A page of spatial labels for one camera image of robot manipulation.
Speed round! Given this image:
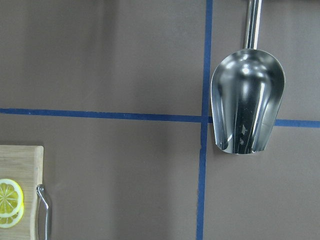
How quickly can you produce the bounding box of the steel scoop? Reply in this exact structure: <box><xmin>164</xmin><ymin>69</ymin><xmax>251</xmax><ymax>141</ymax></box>
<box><xmin>210</xmin><ymin>0</ymin><xmax>286</xmax><ymax>155</ymax></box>

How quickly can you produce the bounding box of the bamboo cutting board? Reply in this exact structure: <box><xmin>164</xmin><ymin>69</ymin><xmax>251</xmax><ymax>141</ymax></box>
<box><xmin>0</xmin><ymin>145</ymin><xmax>44</xmax><ymax>240</ymax></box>

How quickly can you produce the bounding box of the upper lemon slice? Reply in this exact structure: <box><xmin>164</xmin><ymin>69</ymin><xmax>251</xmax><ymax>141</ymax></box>
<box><xmin>0</xmin><ymin>178</ymin><xmax>24</xmax><ymax>218</ymax></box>

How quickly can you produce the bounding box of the lemon slice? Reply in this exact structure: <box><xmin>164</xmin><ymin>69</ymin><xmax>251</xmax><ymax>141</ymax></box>
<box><xmin>0</xmin><ymin>204</ymin><xmax>24</xmax><ymax>229</ymax></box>
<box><xmin>0</xmin><ymin>178</ymin><xmax>24</xmax><ymax>218</ymax></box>

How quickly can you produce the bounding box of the lower lemon slice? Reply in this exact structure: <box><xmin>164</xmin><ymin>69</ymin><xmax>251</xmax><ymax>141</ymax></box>
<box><xmin>0</xmin><ymin>204</ymin><xmax>24</xmax><ymax>229</ymax></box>

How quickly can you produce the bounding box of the metal board handle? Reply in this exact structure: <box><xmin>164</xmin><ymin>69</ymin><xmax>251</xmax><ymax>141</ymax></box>
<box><xmin>36</xmin><ymin>184</ymin><xmax>52</xmax><ymax>240</ymax></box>

